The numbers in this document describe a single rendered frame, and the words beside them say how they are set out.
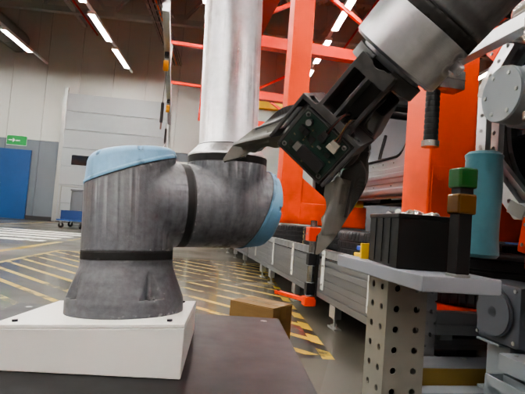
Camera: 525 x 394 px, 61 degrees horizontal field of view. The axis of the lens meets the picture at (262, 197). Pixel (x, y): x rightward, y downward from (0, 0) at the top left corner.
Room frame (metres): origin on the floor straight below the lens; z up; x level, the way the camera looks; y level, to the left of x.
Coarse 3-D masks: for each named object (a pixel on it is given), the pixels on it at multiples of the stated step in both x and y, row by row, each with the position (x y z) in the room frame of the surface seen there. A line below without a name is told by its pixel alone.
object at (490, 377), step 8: (488, 376) 1.20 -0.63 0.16; (496, 376) 1.22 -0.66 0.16; (504, 376) 1.22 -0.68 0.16; (488, 384) 1.20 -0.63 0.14; (496, 384) 1.17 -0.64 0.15; (504, 384) 1.15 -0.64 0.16; (512, 384) 1.19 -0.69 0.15; (520, 384) 1.16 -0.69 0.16; (488, 392) 1.20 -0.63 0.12; (496, 392) 1.17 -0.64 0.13; (504, 392) 1.14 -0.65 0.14; (512, 392) 1.12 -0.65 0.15; (520, 392) 1.09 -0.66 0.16
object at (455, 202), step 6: (450, 198) 0.87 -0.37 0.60; (456, 198) 0.85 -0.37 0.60; (462, 198) 0.84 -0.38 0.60; (468, 198) 0.84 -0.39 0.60; (474, 198) 0.85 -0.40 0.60; (450, 204) 0.87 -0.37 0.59; (456, 204) 0.85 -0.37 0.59; (462, 204) 0.84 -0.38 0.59; (468, 204) 0.84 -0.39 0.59; (474, 204) 0.85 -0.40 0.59; (450, 210) 0.87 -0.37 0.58; (456, 210) 0.85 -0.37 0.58; (462, 210) 0.84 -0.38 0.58; (468, 210) 0.84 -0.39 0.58; (474, 210) 0.85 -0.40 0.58
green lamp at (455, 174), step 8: (456, 168) 0.85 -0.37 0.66; (464, 168) 0.84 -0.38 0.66; (472, 168) 0.85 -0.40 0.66; (448, 176) 0.88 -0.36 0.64; (456, 176) 0.85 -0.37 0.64; (464, 176) 0.84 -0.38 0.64; (472, 176) 0.85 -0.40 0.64; (448, 184) 0.87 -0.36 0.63; (456, 184) 0.85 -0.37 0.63; (464, 184) 0.84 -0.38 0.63; (472, 184) 0.85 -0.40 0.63
